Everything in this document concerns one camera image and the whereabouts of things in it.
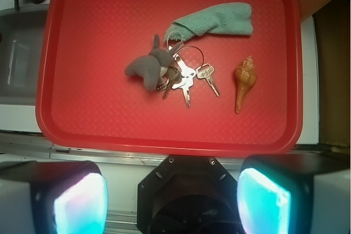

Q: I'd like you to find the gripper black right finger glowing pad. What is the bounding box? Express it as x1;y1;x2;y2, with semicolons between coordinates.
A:
236;153;350;233

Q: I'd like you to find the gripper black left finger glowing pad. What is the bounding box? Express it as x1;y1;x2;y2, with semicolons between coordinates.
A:
1;161;108;233

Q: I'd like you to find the brown spiral seashell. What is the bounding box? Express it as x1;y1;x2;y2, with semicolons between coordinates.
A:
235;56;257;113

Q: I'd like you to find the silver key with square head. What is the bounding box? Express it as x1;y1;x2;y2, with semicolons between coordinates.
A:
195;63;220;97

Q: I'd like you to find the silver key bunch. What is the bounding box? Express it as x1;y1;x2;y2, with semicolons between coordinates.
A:
172;54;196;108

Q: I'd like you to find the dark bronze key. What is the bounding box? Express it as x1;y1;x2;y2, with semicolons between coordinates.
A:
162;66;181;99

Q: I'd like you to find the red plastic tray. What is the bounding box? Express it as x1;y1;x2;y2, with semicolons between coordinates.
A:
36;0;303;157

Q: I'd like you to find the stainless steel sink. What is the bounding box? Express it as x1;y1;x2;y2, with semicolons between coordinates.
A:
1;5;48;106

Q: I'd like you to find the teal knitted cloth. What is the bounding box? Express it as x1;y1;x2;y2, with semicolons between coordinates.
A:
163;2;253;42

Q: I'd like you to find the black octagonal mount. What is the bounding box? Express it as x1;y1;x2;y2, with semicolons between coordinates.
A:
137;156;243;233

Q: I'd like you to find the gray plush animal keychain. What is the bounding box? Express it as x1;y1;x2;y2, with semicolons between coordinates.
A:
124;34;184;90

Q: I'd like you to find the metal key ring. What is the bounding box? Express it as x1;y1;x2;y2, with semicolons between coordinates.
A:
166;30;205;66

